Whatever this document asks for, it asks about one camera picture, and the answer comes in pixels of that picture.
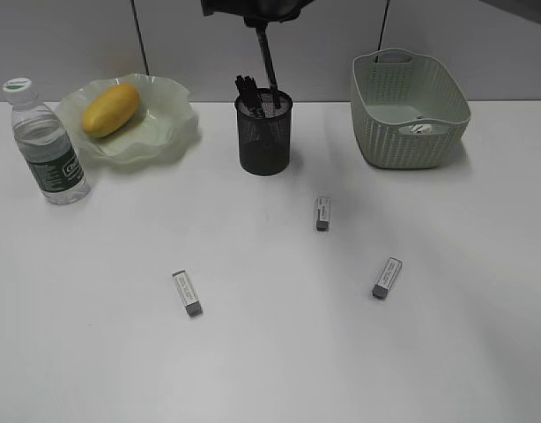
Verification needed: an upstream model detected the black wall cable left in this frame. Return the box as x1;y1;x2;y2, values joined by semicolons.
131;0;152;76

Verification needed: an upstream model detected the grey white eraser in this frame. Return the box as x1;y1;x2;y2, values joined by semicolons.
172;270;203;317
315;197;331;232
372;257;403;300

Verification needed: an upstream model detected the yellow mango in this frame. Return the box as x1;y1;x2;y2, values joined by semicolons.
82;84;140;138

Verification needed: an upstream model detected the black marker pen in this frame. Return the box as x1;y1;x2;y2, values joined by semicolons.
235;76;253;110
256;22;281;108
244;76;265;118

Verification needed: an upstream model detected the clear water bottle green label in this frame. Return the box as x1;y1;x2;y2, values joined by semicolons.
3;78;90;205

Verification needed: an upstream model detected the grey white eraser top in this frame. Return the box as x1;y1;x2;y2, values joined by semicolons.
315;197;331;232

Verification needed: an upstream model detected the pale green woven basket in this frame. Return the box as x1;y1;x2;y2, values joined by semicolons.
351;48;471;170

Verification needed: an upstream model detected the black wall cable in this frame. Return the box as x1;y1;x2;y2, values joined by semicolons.
375;0;391;51
131;0;152;76

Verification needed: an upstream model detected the pale green wavy plate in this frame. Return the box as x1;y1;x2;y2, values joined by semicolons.
55;73;200;167

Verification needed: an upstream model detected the grey white eraser right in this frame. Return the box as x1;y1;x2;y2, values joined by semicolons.
372;257;403;300

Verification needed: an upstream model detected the grey white eraser left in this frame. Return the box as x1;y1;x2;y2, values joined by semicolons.
172;270;203;317

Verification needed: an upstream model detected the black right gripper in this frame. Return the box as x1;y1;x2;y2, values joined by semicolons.
201;0;312;30

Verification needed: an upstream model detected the black wall cable right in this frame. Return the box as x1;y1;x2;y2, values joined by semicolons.
375;0;391;51

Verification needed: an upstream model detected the waste paper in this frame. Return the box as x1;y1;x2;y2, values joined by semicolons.
409;123;433;135

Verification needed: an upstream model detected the black mesh pen holder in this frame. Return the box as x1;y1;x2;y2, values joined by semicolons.
234;88;293;176

